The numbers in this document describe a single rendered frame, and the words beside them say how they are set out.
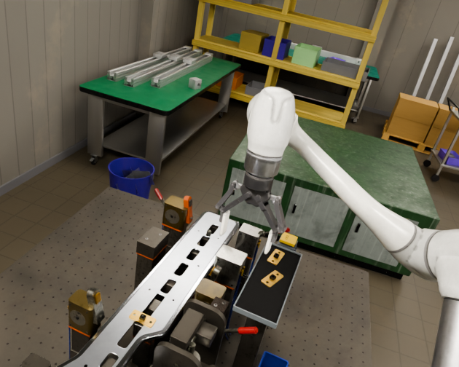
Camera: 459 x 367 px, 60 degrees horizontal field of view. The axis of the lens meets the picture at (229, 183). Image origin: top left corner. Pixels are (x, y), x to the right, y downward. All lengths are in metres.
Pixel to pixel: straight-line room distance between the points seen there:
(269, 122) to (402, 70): 7.29
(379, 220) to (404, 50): 7.10
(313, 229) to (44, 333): 2.28
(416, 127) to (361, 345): 5.17
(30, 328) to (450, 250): 1.46
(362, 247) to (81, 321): 2.52
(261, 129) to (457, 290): 0.57
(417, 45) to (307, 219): 5.35
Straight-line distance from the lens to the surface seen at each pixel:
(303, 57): 6.05
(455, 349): 1.06
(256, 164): 0.96
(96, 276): 1.94
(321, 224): 3.35
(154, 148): 3.82
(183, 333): 1.11
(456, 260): 1.06
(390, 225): 1.11
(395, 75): 8.16
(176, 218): 1.80
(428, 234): 1.16
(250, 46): 6.24
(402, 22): 8.04
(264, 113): 0.92
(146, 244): 1.60
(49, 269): 1.99
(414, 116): 6.73
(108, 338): 1.33
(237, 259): 1.47
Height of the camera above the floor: 2.04
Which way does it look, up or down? 29 degrees down
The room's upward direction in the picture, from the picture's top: 12 degrees clockwise
